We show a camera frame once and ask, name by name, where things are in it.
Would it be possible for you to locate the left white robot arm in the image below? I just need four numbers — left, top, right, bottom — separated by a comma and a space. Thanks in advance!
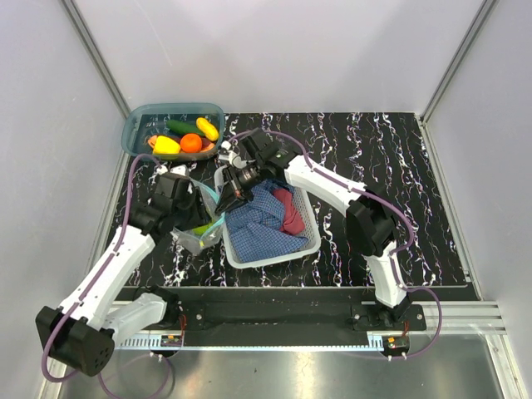
36, 172, 218, 381

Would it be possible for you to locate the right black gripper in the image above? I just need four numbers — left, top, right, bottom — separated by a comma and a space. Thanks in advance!
216, 159, 267, 218

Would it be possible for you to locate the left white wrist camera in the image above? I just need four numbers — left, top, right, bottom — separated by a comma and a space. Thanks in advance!
155, 165, 190, 177

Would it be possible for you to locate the blue transparent plastic tub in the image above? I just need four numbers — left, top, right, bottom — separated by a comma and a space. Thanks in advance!
121, 102, 225, 163

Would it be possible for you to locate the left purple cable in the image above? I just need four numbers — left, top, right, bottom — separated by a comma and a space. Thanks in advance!
42, 153, 171, 397

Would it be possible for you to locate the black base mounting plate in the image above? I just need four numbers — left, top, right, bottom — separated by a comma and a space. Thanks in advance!
131, 286, 428, 348

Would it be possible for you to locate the fake yellow banana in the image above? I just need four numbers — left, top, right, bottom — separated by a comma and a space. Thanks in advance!
196, 117, 219, 141

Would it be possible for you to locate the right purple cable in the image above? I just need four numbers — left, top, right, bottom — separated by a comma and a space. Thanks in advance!
224, 129, 442, 361

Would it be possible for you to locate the fake yellow lemon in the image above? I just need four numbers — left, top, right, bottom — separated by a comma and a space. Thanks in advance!
149, 135, 181, 155

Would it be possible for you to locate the purple cable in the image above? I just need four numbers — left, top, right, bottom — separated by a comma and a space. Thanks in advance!
42, 153, 171, 397
224, 129, 442, 361

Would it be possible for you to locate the fake green cucumber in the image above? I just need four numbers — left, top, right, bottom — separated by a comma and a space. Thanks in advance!
165, 120, 204, 136

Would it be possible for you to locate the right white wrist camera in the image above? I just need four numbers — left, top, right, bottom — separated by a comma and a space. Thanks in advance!
218, 140, 247, 169

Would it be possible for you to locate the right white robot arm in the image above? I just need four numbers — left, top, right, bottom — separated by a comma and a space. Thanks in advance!
216, 128, 414, 330

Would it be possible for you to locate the fake orange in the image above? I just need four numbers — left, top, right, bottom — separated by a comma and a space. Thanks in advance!
180, 133, 203, 154

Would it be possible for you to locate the white plastic basket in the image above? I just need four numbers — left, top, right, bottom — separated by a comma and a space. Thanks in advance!
223, 180, 321, 269

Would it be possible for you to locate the blue checkered shirt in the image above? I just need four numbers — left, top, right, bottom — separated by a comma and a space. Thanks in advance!
225, 180, 308, 263

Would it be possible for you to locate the fake carrot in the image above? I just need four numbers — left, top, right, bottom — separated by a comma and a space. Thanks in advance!
152, 135, 214, 160

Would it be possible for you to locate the red cloth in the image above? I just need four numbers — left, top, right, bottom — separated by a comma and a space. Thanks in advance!
273, 188, 305, 235

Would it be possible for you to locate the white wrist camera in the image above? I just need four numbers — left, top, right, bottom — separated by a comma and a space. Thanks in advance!
218, 140, 247, 169
155, 165, 190, 177

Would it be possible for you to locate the clear zip top bag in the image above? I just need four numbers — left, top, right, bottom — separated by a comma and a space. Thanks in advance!
171, 180, 224, 255

